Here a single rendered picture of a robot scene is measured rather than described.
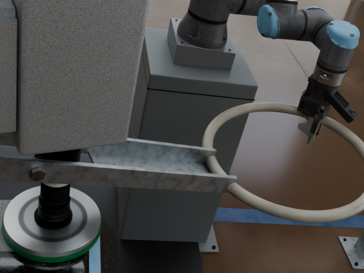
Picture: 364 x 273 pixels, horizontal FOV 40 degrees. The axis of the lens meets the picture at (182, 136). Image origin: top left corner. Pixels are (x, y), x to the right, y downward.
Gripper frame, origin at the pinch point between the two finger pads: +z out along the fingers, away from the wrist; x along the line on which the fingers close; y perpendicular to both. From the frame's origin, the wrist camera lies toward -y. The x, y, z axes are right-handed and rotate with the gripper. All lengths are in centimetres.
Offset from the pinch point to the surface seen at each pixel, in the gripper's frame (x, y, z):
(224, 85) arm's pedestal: -7.2, 37.4, 0.3
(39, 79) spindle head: 89, 25, -46
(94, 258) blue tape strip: 79, 21, 2
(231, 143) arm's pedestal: -12.1, 31.7, 26.2
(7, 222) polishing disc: 87, 39, -4
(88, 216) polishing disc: 74, 28, -3
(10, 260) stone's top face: 92, 33, -1
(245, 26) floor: -265, 145, 91
